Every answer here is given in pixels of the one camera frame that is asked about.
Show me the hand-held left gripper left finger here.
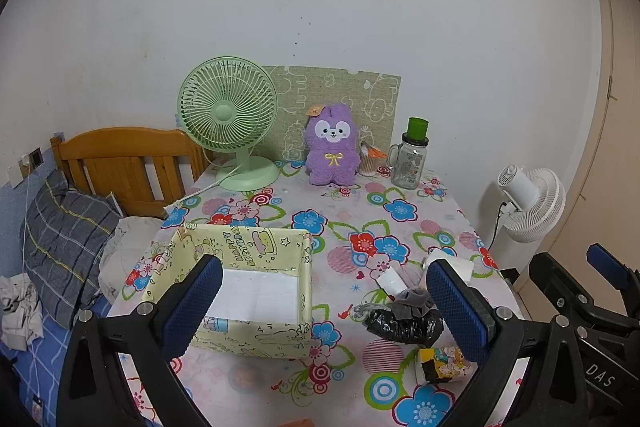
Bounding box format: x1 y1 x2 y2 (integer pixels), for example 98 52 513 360
57 254 224 427

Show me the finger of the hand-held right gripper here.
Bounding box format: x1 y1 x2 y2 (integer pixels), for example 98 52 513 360
586 243 640 303
530 252 616 328

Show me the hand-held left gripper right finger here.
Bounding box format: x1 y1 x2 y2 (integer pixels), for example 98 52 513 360
425 258 586 427

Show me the grey sock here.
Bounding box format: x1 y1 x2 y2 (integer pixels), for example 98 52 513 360
390 287 436 320

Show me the yellow cartoon printed packet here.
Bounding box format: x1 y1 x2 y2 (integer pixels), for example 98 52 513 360
416 346 476 385

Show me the black plastic bag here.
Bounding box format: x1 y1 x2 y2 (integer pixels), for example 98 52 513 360
363 304 445 348

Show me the clear bag of cloths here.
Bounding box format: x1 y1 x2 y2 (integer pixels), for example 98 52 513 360
371 264 426 303

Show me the yellow printed storage box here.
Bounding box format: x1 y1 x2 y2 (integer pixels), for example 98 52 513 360
141 223 315 360

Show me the white floor fan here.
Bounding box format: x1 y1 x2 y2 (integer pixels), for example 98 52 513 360
496 164 567 244

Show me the white crumpled blanket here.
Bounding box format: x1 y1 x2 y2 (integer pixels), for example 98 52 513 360
97 216 163 298

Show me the grey plaid pillow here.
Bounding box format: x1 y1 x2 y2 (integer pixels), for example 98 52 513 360
25 169 123 330

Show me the glass jar green lid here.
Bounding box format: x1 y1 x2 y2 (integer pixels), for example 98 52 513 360
386 117 431 190

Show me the blue bed sheet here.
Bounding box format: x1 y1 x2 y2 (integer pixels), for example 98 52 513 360
0 297 111 427

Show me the beige door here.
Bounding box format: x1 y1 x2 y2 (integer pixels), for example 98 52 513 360
575 0 640 308

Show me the floral tablecloth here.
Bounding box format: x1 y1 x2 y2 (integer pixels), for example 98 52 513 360
107 157 531 427

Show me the grey white crumpled cloth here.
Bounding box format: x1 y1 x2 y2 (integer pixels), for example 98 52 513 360
0 273 45 350

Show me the cotton swab jar orange lid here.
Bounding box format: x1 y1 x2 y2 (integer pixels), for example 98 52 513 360
357 139 388 178

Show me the wooden bed headboard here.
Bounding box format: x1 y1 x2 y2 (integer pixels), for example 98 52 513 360
50 127 213 220

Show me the green desk fan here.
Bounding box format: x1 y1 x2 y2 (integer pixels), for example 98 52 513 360
177 58 281 192

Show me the purple plush toy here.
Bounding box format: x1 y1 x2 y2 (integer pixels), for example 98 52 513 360
303 103 362 186

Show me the green cartoon print board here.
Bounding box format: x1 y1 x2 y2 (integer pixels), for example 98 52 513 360
262 66 402 165

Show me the black fan cable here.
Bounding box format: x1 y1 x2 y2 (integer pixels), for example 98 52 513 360
487 202 506 253

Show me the white fan cable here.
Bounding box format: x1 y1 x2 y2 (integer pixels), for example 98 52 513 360
164 167 236 214

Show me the thin white charger cable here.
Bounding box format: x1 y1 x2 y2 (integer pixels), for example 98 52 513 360
14 167 38 288

